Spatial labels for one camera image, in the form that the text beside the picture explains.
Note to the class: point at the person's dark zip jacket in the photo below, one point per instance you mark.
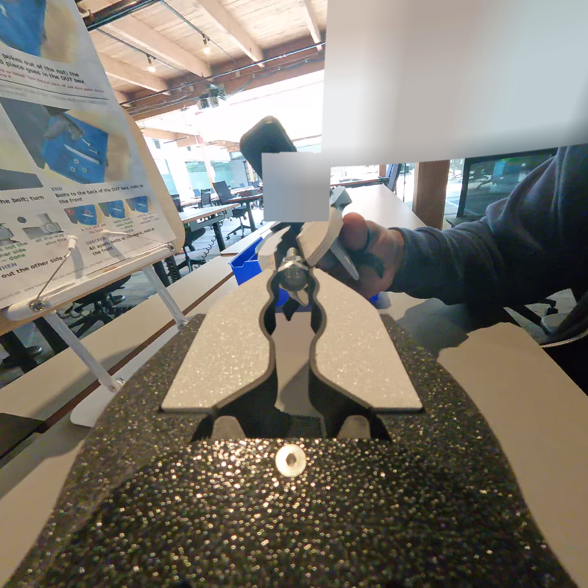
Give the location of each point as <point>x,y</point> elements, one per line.
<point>569,349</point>

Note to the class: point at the ceiling mounted device cluster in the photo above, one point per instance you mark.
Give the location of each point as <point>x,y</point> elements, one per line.
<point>211,99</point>

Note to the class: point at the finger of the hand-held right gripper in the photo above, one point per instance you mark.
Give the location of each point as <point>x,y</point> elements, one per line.
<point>273,250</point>
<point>319,241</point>

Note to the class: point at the person's right forearm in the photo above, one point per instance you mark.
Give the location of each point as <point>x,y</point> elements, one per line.
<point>482,248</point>

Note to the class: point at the ceiling track light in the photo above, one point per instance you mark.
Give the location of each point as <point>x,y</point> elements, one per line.
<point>206,46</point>
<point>150,65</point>

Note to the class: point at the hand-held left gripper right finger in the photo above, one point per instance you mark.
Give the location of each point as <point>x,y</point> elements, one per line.
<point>363,353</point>

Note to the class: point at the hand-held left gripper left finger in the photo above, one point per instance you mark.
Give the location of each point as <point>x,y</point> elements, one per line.
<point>225,353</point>

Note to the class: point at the blue plastic bin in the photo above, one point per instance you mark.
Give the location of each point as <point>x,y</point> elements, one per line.
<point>246,271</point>

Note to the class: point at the office desk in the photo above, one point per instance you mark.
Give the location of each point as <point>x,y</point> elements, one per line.
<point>206,212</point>

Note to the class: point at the person's right hand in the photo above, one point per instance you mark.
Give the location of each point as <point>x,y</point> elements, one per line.
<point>381,257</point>

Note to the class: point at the black office chair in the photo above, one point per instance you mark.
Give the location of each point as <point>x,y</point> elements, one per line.
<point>227,197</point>
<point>206,198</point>

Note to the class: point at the wooden document stand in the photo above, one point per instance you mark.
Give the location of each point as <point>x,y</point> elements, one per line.
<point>166,197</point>

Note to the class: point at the silver bolt with nut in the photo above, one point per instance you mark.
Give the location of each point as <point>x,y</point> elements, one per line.
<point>287,265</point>

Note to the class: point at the steel bolt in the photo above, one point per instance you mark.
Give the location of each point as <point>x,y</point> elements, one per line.
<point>293,279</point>

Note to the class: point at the black wall screen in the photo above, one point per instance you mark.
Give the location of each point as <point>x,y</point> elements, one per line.
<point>505,183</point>

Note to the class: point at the printed instruction sheet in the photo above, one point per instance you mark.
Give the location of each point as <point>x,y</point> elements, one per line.
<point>69,138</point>

